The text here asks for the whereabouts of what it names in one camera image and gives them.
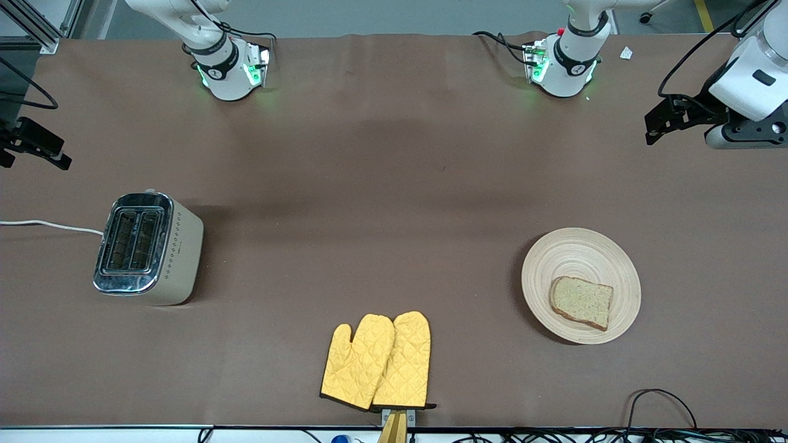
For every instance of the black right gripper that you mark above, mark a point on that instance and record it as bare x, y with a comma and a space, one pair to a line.
13, 136

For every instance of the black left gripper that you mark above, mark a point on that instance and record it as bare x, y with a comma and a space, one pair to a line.
697, 109

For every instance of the round wooden plate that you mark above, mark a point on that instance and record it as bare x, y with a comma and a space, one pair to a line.
572, 258

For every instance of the brown bread slice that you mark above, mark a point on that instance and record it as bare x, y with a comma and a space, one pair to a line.
582, 301

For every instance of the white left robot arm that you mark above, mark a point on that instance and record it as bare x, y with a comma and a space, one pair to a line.
572, 67

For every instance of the beige chrome two-slot toaster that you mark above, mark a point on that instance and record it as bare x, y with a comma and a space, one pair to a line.
178, 258

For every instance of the white paper scrap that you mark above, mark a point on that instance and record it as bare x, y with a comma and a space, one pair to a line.
626, 53

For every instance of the black chair caster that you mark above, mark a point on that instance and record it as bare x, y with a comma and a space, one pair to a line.
646, 18

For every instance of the yellow quilted oven mitt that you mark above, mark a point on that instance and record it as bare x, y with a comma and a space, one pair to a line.
354, 363
406, 363

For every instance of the blue round object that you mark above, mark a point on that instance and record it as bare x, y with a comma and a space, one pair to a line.
340, 439

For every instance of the aluminium frame profile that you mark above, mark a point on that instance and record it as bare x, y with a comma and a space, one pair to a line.
46, 40

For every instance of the wooden clamp with metal bracket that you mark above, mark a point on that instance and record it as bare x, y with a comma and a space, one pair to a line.
394, 427

